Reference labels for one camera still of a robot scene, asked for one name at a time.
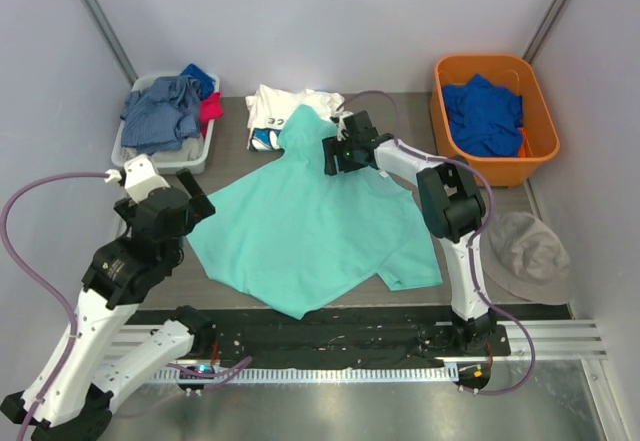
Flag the teal t shirt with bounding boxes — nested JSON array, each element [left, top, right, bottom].
[[188, 105, 442, 319]]

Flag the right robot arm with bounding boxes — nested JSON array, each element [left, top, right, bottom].
[[322, 111, 497, 356]]

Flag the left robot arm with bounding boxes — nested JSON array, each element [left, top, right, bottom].
[[1, 161, 215, 440]]

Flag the grey garment in basket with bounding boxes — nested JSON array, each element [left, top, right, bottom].
[[150, 136, 204, 163]]

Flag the white printed folded t shirt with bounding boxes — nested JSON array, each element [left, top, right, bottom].
[[245, 84, 345, 152]]

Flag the blue checked shirt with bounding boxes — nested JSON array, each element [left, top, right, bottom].
[[121, 76, 201, 155]]

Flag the red garment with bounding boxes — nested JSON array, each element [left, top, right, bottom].
[[199, 92, 224, 137]]

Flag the royal blue garment in tub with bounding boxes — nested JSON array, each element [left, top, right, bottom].
[[442, 74, 524, 158]]

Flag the blue garment in basket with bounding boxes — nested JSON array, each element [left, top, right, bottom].
[[180, 63, 218, 100]]

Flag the orange garment in tub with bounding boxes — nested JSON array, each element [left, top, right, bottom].
[[517, 127, 531, 159]]

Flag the orange plastic tub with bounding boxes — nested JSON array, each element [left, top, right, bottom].
[[430, 53, 560, 187]]

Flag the grey bucket hat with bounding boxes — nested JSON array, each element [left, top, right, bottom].
[[480, 212, 571, 305]]

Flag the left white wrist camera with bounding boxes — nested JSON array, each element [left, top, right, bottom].
[[105, 154, 170, 204]]

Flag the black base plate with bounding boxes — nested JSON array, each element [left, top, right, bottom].
[[189, 306, 511, 370]]

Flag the white slotted cable duct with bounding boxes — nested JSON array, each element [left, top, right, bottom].
[[148, 363, 459, 385]]

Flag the aluminium rail frame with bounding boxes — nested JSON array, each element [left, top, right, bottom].
[[105, 320, 607, 362]]

